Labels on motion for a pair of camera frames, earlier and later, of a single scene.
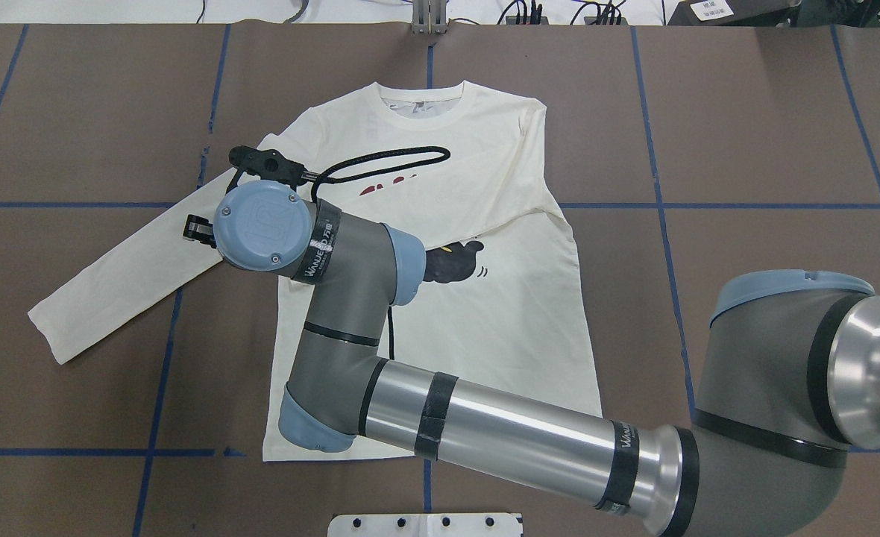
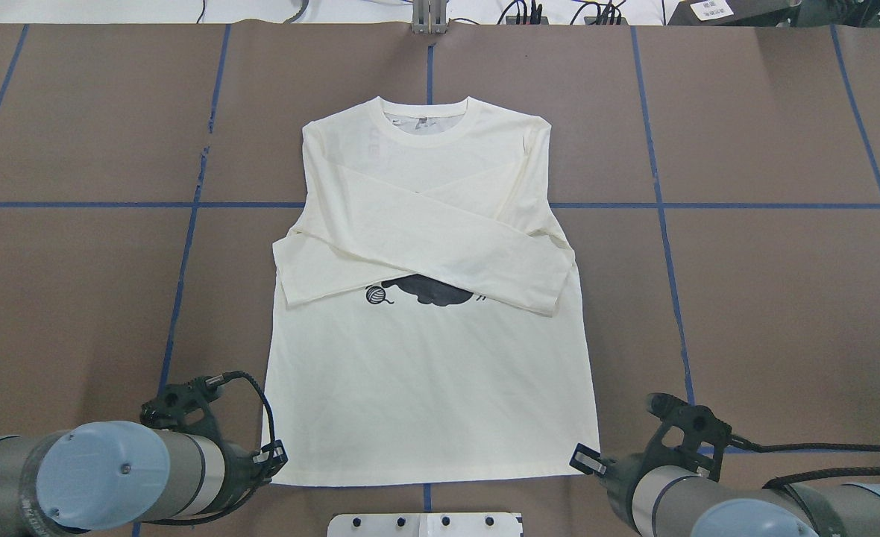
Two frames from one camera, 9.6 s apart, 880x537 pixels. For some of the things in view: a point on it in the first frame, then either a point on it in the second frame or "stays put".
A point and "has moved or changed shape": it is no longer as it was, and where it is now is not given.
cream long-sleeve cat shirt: [462, 168] has moved or changed shape
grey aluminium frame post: [429, 17] stays put
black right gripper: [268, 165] → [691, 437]
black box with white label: [734, 13] stays put
